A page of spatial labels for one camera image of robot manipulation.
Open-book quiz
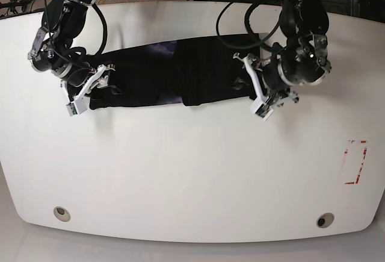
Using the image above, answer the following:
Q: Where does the silver black gripper image-left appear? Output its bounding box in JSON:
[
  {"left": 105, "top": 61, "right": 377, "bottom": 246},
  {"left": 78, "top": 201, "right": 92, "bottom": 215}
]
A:
[{"left": 28, "top": 28, "right": 123, "bottom": 99}]

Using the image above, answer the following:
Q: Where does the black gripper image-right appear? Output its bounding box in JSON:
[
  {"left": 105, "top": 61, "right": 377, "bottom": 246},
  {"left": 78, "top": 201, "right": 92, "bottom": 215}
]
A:
[{"left": 261, "top": 33, "right": 331, "bottom": 96}]

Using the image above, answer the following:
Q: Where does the black printed T-shirt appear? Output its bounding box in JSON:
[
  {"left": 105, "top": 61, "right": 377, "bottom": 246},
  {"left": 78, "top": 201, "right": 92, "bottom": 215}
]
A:
[{"left": 90, "top": 36, "right": 256, "bottom": 110}]

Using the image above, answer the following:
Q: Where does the black tripod stand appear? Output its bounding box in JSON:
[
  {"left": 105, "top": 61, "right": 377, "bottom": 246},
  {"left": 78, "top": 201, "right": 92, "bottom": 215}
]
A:
[{"left": 1, "top": 0, "right": 36, "bottom": 18}]

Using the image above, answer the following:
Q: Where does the red tape rectangle marking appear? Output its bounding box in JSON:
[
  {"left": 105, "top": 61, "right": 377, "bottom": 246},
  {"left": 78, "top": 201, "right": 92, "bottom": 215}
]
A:
[{"left": 341, "top": 140, "right": 368, "bottom": 185}]

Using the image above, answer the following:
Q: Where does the black looped cable image-right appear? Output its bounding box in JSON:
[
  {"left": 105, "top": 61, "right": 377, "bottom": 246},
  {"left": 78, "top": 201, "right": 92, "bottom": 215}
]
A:
[{"left": 215, "top": 0, "right": 290, "bottom": 55}]

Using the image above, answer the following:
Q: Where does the left table cable grommet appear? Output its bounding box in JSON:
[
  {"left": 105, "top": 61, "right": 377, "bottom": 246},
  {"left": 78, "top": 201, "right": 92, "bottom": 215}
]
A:
[{"left": 54, "top": 207, "right": 71, "bottom": 222}]

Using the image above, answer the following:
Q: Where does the table cable grommet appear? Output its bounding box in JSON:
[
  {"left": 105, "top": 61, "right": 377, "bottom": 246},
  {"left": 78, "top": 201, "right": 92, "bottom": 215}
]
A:
[
  {"left": 316, "top": 213, "right": 334, "bottom": 228},
  {"left": 54, "top": 207, "right": 71, "bottom": 222}
]

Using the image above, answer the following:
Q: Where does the right table cable grommet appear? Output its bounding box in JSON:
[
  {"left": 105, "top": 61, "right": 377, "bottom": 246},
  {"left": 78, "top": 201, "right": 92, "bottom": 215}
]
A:
[{"left": 316, "top": 213, "right": 334, "bottom": 228}]

